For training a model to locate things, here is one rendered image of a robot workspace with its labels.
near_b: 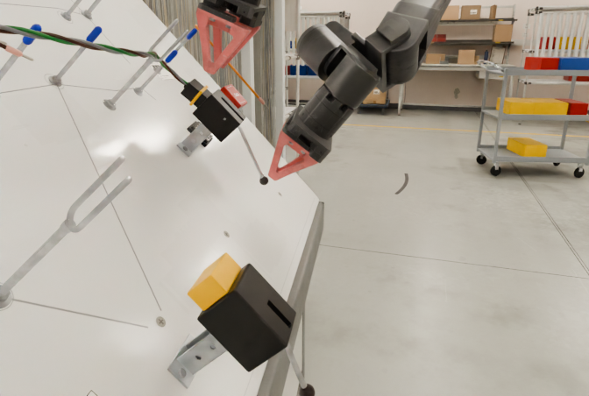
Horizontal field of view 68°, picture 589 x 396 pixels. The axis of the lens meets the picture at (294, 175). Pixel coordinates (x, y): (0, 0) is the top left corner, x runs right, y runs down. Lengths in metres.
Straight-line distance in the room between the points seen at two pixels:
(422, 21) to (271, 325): 0.43
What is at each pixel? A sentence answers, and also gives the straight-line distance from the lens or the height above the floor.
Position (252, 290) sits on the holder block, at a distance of 0.36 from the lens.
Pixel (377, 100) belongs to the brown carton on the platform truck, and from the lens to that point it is 7.96.
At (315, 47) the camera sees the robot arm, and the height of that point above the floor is 1.19.
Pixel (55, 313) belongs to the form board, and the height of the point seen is 1.01.
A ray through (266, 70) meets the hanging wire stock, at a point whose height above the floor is 1.10.
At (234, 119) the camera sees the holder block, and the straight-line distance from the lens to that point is 0.61.
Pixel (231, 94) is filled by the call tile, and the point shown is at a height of 1.10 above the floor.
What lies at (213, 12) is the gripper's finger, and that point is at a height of 1.23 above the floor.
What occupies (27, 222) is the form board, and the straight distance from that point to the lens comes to 0.41.
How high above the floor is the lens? 1.20
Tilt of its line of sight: 17 degrees down
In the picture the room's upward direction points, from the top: straight up
